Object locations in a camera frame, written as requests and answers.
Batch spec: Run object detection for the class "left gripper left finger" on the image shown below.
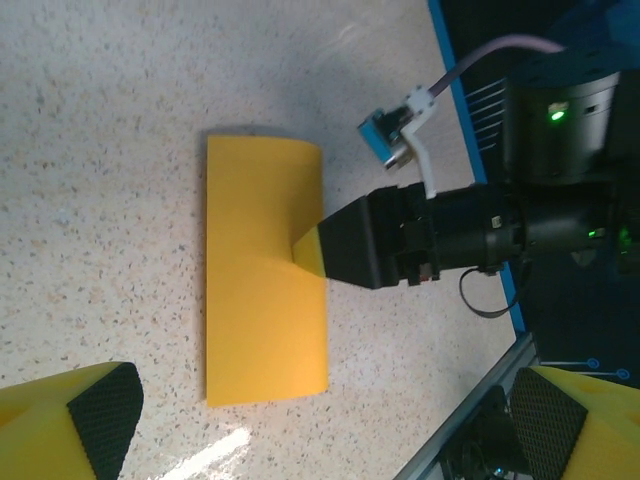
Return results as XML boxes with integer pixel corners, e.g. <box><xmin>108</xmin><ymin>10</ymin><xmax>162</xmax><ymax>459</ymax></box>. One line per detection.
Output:
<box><xmin>0</xmin><ymin>362</ymin><xmax>144</xmax><ymax>480</ymax></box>

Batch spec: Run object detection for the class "right gripper thin black cable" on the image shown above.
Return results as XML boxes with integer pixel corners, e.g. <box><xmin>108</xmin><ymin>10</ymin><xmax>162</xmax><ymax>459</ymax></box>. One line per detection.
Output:
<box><xmin>458</xmin><ymin>264</ymin><xmax>524</xmax><ymax>320</ymax></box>

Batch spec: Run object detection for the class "aluminium frame rail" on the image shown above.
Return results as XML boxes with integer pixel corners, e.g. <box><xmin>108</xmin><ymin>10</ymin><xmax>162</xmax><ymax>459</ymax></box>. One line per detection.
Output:
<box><xmin>394</xmin><ymin>332</ymin><xmax>544</xmax><ymax>480</ymax></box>

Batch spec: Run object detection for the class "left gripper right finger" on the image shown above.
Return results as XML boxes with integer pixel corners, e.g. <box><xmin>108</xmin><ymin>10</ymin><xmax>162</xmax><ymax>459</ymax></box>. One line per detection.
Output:
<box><xmin>508</xmin><ymin>364</ymin><xmax>640</xmax><ymax>480</ymax></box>

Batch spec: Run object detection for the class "yellow cloth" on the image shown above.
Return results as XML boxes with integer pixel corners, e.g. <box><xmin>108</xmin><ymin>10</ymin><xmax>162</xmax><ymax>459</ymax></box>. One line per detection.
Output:
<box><xmin>203</xmin><ymin>130</ymin><xmax>331</xmax><ymax>409</ymax></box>

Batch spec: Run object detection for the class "blue table edge strip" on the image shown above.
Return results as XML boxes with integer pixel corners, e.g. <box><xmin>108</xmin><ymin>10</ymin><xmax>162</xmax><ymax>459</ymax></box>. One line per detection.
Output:
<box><xmin>427</xmin><ymin>0</ymin><xmax>529</xmax><ymax>334</ymax></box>

